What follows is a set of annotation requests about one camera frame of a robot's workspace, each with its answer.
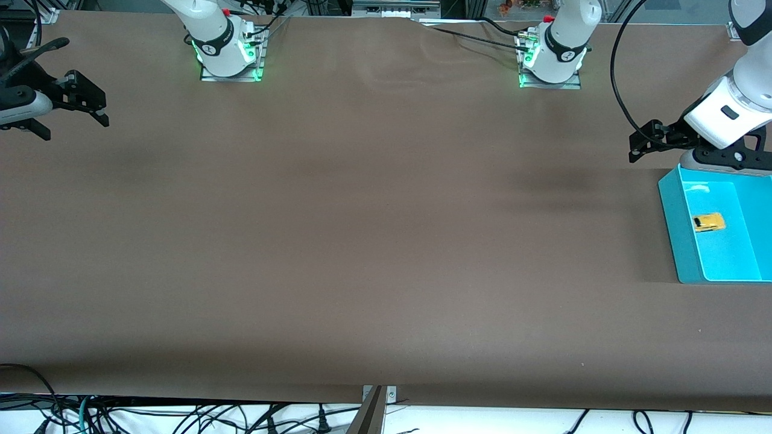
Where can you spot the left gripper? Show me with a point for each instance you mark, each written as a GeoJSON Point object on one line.
{"type": "Point", "coordinates": [673, 134]}

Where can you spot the yellow beetle toy car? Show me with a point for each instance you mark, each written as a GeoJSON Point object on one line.
{"type": "Point", "coordinates": [711, 222]}

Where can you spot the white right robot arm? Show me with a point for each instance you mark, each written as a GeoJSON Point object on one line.
{"type": "Point", "coordinates": [214, 42]}

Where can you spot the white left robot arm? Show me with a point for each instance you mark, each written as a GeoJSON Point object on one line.
{"type": "Point", "coordinates": [564, 48]}

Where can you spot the teal plastic bin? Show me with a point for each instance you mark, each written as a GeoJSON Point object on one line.
{"type": "Point", "coordinates": [730, 259]}

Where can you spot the orange background object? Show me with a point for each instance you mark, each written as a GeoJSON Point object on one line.
{"type": "Point", "coordinates": [505, 7]}

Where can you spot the grey power strip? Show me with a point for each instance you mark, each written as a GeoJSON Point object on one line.
{"type": "Point", "coordinates": [392, 9]}

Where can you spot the brown table cover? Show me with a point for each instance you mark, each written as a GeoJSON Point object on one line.
{"type": "Point", "coordinates": [386, 271]}

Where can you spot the dark table support beam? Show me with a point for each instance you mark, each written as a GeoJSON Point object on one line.
{"type": "Point", "coordinates": [369, 419]}

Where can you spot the metal table corner bracket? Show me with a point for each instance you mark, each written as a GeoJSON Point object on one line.
{"type": "Point", "coordinates": [731, 31]}
{"type": "Point", "coordinates": [48, 15]}

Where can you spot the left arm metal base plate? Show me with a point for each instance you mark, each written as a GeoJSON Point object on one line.
{"type": "Point", "coordinates": [573, 84]}

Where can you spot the aluminium frame post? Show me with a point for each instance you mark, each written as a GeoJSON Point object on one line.
{"type": "Point", "coordinates": [475, 7]}

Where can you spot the small metal edge bracket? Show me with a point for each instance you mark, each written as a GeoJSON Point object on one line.
{"type": "Point", "coordinates": [392, 395]}

